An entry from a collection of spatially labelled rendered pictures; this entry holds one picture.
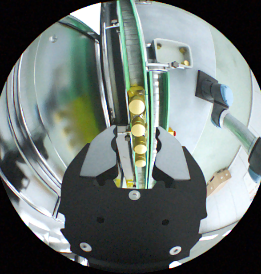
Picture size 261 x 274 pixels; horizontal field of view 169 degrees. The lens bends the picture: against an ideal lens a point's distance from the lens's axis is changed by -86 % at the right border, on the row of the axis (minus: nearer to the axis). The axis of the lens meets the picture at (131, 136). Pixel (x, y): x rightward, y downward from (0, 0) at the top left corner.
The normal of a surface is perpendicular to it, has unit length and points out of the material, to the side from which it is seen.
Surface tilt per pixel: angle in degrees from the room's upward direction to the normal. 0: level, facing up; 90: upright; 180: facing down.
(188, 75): 0
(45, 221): 90
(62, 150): 90
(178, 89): 0
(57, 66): 90
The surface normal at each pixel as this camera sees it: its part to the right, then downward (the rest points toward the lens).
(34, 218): 0.99, -0.04
